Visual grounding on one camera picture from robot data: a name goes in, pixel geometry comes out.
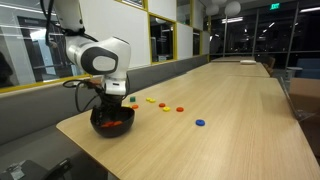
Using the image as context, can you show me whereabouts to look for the grey round side table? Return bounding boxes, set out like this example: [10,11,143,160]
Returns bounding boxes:
[285,66,303,81]

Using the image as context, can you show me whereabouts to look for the white globe lamp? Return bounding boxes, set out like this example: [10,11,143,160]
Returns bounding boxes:
[205,3,220,17]
[224,0,242,18]

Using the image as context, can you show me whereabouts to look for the black bowl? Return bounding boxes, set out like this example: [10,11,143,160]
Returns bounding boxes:
[89,106,136,139]

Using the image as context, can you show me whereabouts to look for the brown chair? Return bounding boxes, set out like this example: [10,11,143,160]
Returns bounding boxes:
[264,55,277,77]

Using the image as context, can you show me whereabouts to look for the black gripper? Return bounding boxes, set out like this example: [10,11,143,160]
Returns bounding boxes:
[98,94,124,125]

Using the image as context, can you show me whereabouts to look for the ceiling light strip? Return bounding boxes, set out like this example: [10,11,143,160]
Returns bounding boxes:
[299,6,320,14]
[221,17,244,24]

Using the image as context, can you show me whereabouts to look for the yellow wall trim strip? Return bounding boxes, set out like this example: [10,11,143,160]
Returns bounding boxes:
[0,73,93,94]

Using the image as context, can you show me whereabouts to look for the blue sofa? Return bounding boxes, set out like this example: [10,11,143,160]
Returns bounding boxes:
[294,58,320,80]

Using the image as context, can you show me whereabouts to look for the long wooden table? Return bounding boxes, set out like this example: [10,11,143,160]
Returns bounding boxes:
[210,55,258,63]
[185,61,272,79]

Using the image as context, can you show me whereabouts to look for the yellow window frame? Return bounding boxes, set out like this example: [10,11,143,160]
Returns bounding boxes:
[190,27,204,57]
[148,12,178,65]

